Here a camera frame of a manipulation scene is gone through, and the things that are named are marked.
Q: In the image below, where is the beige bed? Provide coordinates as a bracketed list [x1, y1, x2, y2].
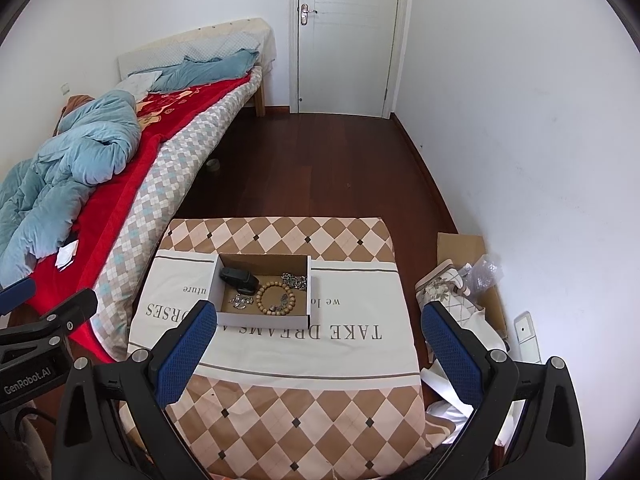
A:
[0, 16, 277, 361]

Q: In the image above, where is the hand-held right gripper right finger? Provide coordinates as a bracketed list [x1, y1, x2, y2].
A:
[421, 301, 586, 480]

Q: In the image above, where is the cardboard box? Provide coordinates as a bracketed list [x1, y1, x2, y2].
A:
[215, 253, 313, 330]

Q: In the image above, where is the checked quilt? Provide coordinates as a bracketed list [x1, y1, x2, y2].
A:
[92, 66, 265, 348]

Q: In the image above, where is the flat cardboard sheet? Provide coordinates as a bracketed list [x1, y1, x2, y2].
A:
[436, 232, 509, 339]

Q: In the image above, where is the pale pillow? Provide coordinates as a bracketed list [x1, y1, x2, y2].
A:
[117, 70, 164, 96]

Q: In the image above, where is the brown diamond-patterned tablecloth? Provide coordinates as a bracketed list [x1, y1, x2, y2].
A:
[120, 216, 457, 479]

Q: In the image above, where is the white paper slip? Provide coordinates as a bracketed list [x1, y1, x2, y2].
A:
[54, 239, 80, 271]

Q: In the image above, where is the clear plastic bag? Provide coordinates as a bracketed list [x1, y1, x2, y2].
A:
[462, 254, 504, 294]

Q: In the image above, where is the red blanket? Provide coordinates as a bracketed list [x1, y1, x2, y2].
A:
[30, 71, 253, 365]

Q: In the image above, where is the floral rolled cloth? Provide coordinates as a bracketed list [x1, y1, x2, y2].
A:
[414, 258, 484, 322]

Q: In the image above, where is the white door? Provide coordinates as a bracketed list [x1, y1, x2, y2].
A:
[289, 0, 415, 120]

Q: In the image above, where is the black cable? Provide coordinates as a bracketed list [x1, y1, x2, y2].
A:
[12, 402, 57, 462]

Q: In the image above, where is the wooden bead bracelet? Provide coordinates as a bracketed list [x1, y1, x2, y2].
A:
[255, 281, 297, 315]

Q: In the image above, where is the blue blanket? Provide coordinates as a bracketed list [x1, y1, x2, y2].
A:
[149, 49, 259, 94]

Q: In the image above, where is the black smartwatch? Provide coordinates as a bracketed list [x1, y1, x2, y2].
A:
[219, 267, 260, 296]

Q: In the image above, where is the white power strip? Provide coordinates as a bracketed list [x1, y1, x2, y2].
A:
[512, 311, 544, 364]

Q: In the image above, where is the brown cloth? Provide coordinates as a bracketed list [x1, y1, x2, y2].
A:
[52, 94, 96, 137]

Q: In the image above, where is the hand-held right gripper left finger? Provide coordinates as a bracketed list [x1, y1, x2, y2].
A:
[50, 300, 219, 480]

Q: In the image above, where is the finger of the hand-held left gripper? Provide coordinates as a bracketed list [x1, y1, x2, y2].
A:
[0, 287, 99, 367]
[0, 277, 38, 315]

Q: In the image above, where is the light blue duvet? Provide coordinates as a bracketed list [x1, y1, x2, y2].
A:
[0, 90, 144, 282]

